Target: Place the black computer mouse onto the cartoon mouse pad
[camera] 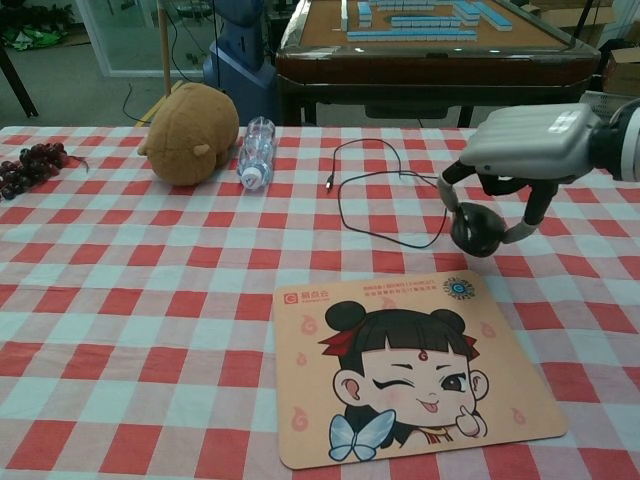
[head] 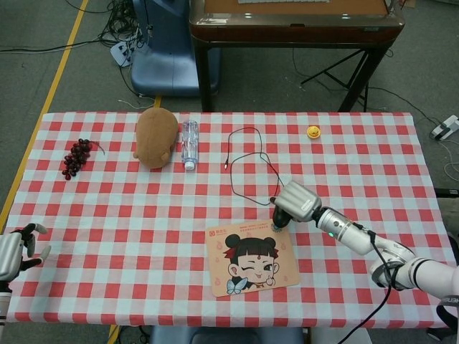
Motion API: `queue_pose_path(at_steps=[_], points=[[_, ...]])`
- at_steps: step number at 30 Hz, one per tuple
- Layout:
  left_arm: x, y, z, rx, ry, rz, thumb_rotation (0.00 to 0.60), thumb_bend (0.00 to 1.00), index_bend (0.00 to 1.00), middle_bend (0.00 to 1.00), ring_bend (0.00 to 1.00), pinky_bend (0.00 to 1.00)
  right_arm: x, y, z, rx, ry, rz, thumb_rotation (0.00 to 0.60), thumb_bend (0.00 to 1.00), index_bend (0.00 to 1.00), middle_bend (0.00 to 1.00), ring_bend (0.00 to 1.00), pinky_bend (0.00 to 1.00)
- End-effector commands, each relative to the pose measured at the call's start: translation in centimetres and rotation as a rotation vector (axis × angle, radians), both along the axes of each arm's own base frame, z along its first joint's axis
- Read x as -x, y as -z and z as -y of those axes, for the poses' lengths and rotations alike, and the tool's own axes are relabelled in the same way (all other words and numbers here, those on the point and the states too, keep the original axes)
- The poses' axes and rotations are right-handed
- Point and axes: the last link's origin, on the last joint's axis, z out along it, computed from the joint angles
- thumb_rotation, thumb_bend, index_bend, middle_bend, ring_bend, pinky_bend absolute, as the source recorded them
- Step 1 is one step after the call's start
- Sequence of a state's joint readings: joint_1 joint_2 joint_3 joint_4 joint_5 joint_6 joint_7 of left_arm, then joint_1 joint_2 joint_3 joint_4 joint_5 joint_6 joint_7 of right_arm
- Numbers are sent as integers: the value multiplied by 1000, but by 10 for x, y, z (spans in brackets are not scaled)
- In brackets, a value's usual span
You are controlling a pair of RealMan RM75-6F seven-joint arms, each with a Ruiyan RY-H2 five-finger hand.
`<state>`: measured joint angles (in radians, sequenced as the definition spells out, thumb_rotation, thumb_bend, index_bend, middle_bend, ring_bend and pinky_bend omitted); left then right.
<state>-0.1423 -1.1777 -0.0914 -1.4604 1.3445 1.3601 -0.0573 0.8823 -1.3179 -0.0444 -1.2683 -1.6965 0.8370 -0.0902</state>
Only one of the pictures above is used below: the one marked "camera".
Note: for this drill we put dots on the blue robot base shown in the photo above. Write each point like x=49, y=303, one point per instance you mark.
x=240, y=65

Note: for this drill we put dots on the clear plastic water bottle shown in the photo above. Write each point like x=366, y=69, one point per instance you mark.
x=257, y=152

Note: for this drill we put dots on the cartoon girl mouse pad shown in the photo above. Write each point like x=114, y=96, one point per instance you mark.
x=415, y=370

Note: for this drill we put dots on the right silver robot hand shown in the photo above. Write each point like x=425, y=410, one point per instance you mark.
x=530, y=142

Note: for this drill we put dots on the white metal mesh rack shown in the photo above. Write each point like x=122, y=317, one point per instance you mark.
x=607, y=102

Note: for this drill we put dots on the brown plush bear toy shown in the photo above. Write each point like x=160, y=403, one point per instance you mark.
x=190, y=135

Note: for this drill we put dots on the wooden pole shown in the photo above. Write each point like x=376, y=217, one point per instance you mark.
x=164, y=47

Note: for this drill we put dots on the dark wooden mahjong table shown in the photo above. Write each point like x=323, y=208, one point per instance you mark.
x=435, y=55

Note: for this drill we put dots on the green bag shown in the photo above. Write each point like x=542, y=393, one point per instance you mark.
x=32, y=37

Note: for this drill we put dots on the red white checkered tablecloth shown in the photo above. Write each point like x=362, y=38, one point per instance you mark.
x=125, y=300

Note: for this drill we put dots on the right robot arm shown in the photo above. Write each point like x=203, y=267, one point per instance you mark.
x=622, y=142

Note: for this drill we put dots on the dark purple grape bunch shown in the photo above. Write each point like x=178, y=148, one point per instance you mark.
x=30, y=165

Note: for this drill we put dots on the brown cardboard box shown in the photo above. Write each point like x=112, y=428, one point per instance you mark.
x=621, y=70

